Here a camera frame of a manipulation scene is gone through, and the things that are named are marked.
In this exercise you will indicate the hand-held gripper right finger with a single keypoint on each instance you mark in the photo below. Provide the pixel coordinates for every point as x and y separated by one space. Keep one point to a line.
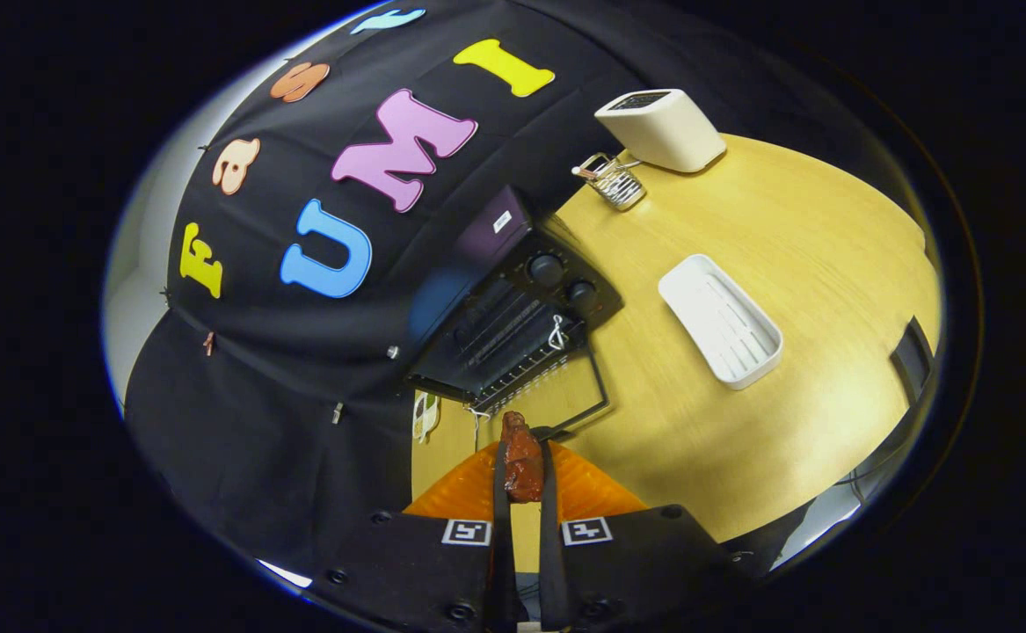
548 527

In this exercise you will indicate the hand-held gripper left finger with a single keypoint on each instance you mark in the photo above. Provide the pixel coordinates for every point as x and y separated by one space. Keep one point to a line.
502 510

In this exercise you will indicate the brown meat slice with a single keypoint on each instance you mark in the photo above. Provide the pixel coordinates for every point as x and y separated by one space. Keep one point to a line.
521 466

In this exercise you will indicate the black toaster oven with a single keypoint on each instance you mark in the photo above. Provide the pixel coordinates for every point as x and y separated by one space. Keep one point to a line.
495 334

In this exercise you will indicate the white toaster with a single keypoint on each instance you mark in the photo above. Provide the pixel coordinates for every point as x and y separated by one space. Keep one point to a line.
671 132

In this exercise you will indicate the white divided spice dish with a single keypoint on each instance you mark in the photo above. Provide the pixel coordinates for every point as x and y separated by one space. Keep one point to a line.
425 415

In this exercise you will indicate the black backdrop cloth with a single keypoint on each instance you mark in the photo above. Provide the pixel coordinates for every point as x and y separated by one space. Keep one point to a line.
258 422

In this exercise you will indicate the white rectangular tray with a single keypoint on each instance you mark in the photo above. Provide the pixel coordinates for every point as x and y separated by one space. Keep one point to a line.
724 321

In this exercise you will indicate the copper metal clip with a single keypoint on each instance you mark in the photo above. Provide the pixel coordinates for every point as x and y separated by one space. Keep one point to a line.
208 343

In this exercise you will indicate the dark curved object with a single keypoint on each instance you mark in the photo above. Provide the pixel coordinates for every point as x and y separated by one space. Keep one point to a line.
913 356

